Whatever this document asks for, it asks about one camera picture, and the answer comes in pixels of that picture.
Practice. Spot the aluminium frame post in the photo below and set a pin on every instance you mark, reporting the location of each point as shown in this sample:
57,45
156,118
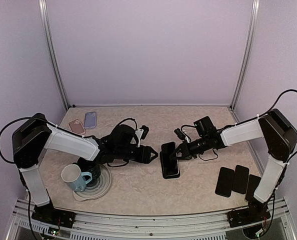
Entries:
43,8
247,53

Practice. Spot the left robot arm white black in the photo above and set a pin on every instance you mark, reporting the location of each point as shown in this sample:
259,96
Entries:
37,134

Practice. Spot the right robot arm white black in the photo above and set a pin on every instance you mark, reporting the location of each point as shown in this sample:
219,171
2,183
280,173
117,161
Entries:
279,134

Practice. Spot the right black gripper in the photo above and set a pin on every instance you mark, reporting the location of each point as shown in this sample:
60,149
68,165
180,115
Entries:
186,153

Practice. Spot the black phone case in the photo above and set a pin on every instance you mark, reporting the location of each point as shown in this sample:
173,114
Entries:
170,168

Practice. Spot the grey collapsible silicone bowl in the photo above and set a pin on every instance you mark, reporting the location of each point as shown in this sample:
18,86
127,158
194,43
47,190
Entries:
98,187

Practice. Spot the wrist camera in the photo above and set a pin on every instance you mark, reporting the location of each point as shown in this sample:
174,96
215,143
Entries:
140,134
181,135

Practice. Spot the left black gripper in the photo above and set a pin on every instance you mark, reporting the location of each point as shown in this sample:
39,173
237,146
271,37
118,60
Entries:
144,156

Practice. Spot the right aluminium frame post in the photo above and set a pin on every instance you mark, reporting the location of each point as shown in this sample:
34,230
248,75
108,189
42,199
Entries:
247,53

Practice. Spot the dark green mug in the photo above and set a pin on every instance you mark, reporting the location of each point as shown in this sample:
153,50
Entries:
89,166

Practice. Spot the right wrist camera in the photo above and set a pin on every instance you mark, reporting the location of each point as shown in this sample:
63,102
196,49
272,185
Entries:
181,135

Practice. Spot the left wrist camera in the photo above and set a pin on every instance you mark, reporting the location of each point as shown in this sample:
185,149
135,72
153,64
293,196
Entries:
140,134

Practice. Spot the lavender phone case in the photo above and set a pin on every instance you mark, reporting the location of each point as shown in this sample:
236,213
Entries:
90,120

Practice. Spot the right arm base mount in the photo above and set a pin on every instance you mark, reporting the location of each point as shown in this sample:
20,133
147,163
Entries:
254,212

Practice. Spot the light blue mug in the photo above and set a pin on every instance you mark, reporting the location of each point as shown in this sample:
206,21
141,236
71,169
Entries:
75,178

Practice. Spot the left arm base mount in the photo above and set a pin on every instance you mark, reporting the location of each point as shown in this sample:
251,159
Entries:
53,216

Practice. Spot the left aluminium frame post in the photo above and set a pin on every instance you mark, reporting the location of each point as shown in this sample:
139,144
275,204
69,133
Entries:
43,8

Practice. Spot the white-edged black smartphone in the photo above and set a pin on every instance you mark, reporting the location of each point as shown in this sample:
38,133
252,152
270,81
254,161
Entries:
168,147

